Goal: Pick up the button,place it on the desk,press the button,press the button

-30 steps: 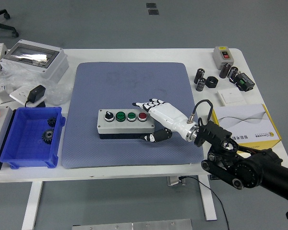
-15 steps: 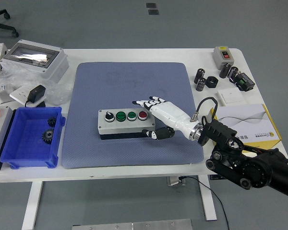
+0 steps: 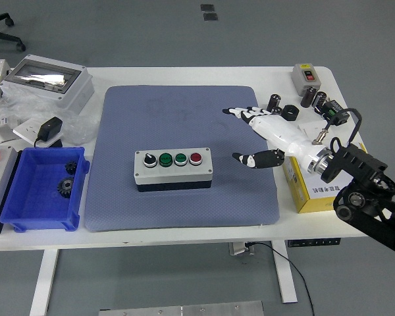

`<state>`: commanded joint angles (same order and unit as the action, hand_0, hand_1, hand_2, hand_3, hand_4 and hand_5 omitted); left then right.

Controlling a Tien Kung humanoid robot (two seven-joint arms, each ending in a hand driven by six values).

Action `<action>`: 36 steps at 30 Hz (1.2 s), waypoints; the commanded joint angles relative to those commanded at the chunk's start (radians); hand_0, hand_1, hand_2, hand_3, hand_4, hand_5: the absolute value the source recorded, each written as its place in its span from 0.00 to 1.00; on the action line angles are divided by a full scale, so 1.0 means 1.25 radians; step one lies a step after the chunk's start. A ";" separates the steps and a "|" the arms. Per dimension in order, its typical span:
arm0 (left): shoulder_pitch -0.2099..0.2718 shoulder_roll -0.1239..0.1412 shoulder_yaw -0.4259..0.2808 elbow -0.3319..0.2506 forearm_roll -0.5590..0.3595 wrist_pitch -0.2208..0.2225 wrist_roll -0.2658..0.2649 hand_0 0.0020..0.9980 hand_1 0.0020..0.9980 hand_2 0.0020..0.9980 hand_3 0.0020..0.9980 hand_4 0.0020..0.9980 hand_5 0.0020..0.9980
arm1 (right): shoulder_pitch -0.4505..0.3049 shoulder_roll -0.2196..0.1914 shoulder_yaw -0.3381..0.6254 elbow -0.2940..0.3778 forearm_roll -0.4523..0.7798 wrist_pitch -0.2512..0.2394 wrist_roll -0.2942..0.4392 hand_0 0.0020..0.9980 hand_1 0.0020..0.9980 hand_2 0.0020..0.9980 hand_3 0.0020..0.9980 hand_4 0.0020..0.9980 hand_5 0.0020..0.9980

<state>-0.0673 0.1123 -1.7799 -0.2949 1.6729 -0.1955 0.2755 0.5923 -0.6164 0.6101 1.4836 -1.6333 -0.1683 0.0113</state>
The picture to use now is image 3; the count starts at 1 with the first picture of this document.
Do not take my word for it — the yellow and white cardboard box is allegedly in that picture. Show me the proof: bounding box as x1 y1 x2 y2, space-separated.
282 142 369 214

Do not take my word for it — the blue plastic bin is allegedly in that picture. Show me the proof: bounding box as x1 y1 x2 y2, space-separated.
0 146 92 233

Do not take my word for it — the grey push-button switch box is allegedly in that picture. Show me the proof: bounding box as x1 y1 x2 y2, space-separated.
291 63 327 97

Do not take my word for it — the black terminal module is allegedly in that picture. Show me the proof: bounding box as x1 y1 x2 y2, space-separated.
321 100 351 126

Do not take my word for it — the black hexagonal nut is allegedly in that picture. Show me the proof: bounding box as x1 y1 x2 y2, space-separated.
282 104 300 122

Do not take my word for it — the thin black cable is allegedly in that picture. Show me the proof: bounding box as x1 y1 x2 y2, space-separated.
246 242 315 316

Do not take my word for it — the white wall switch plate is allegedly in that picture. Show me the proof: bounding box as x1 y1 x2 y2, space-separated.
298 120 338 145

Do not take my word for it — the black power adapter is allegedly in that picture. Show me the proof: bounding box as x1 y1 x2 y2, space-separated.
34 116 64 148

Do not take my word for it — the grey emergency stop control box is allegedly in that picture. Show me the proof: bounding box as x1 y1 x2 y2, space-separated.
0 145 20 235

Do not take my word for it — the black table control panel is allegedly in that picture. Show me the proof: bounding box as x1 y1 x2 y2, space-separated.
285 237 342 248

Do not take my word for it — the blue-grey table mat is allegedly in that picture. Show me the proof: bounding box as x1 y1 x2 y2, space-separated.
84 84 280 233

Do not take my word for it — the white wall socket plate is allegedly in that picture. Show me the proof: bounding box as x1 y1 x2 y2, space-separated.
12 117 63 147

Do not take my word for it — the grey under-table bracket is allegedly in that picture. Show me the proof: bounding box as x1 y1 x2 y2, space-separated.
229 242 256 256

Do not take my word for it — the black office chair base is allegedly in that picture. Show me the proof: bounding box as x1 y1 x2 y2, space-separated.
0 13 26 53

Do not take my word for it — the grey four-button control box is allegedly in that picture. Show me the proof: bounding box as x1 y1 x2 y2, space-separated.
134 147 214 194

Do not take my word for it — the white table leg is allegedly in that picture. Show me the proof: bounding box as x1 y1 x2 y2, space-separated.
29 249 59 316
272 242 299 304

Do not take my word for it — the clear plastic bag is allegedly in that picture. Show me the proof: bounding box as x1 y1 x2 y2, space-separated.
0 87 101 147

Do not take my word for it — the grey enclosure with clear lid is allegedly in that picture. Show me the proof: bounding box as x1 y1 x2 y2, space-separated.
0 54 95 115

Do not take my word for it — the grey metal plate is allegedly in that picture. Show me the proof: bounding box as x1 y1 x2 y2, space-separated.
98 300 265 316

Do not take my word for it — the large black gear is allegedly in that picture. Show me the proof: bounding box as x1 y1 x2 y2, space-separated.
57 176 76 199

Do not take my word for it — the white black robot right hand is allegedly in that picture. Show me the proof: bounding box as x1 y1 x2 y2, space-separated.
222 105 323 170

